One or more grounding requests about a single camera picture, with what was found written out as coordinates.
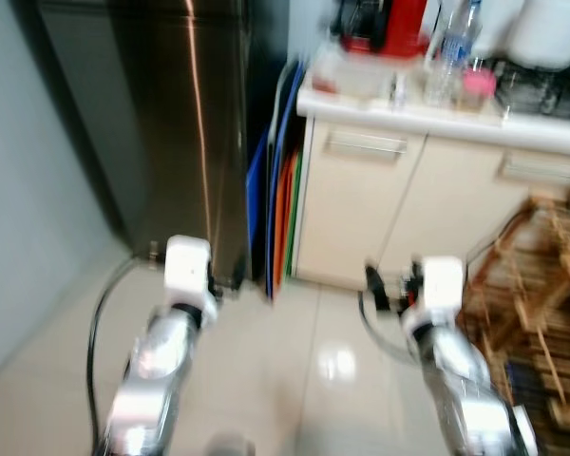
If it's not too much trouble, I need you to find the clear plastic food container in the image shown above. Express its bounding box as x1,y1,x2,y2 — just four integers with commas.
309,62,386,104

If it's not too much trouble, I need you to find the orange plastic board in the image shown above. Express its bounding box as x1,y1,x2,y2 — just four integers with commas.
274,152,295,286

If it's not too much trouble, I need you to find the cream kitchen cabinet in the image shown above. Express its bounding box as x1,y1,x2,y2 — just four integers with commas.
290,66,570,295

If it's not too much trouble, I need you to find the green plastic board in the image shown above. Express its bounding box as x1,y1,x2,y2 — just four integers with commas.
287,157,303,276

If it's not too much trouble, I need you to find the wooden wine rack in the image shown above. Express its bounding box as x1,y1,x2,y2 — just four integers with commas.
461,195,570,452

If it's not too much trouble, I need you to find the white squeeze tube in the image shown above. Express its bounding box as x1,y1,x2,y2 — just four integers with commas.
389,74,409,107

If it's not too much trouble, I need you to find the small container pink lid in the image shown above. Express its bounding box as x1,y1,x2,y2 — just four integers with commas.
459,66,498,110

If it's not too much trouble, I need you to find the clear water bottle blue label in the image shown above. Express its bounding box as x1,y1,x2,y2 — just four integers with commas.
426,0,484,107

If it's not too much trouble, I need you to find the red coffee machine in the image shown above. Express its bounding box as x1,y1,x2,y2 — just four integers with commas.
337,0,428,58

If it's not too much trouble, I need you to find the white cooking pot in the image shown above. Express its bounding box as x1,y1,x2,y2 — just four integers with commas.
503,0,570,69

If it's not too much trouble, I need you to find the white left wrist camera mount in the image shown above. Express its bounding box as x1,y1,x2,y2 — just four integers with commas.
161,236,219,319

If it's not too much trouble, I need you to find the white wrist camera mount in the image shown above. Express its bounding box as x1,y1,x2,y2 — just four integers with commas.
161,236,219,319
406,256,465,329

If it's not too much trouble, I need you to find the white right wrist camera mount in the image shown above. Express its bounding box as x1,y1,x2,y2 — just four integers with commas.
406,256,465,329

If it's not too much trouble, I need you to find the metal cabinet handle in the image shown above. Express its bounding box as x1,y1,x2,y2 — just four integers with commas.
499,152,570,183
323,131,409,158

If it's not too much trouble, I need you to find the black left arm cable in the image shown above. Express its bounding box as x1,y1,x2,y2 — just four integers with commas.
87,256,167,456

